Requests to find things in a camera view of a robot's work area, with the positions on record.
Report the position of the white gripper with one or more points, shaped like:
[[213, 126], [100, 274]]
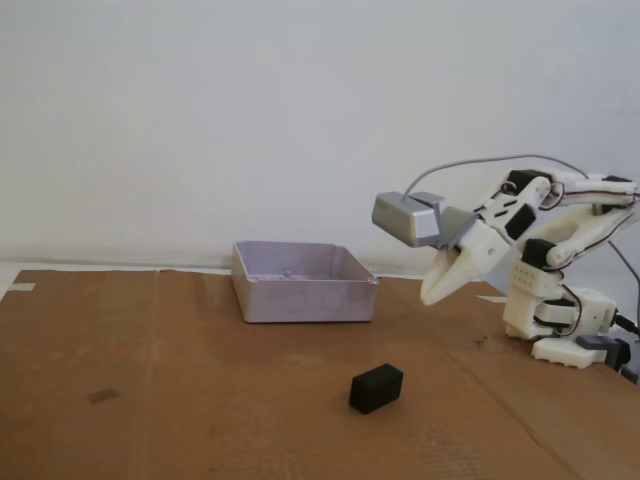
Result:
[[479, 251]]

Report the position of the black block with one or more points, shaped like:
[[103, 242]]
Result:
[[375, 390]]

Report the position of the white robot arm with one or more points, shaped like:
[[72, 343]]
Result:
[[595, 310]]

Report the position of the pale grey plastic box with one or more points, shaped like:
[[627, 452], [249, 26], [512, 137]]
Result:
[[305, 300]]

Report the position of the silver webcam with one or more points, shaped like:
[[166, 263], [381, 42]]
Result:
[[400, 220]]

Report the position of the grey table clamp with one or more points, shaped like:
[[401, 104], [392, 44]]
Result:
[[595, 344]]

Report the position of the brown cardboard sheet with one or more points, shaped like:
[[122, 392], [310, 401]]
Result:
[[200, 375]]

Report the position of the white tape strip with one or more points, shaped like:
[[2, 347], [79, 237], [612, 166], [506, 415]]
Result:
[[22, 287]]

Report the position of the grey webcam mount clip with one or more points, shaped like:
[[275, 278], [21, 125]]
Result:
[[456, 222]]

